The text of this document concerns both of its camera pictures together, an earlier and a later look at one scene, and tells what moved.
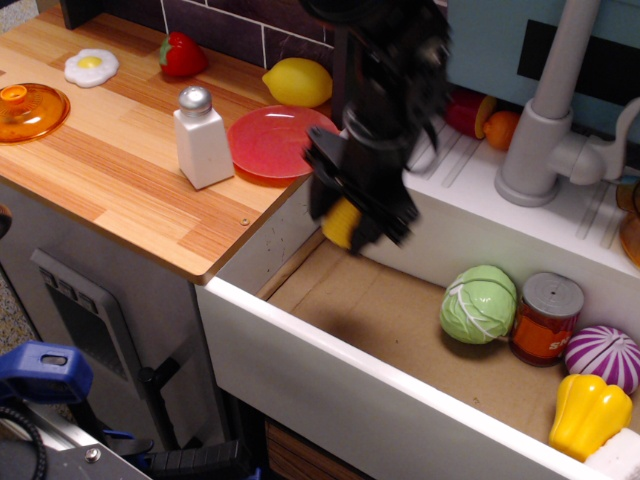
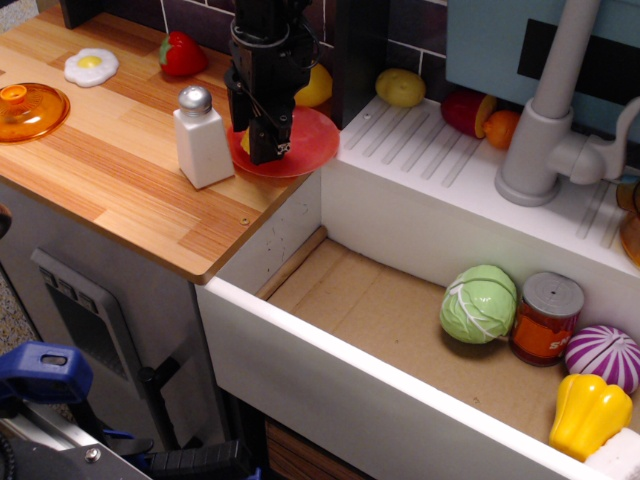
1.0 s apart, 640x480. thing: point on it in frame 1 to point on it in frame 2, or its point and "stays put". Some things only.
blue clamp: (45, 372) stays put
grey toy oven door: (86, 312) stays put
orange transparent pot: (628, 199) stays put
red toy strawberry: (180, 56) stays put
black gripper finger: (367, 230) to (265, 141)
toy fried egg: (90, 67) stays put
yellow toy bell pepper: (587, 411) stays put
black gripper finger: (324, 195) to (241, 111)
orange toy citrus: (500, 128) stays put
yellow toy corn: (341, 222) to (245, 142)
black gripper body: (367, 165) to (273, 76)
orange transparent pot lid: (31, 112) stays put
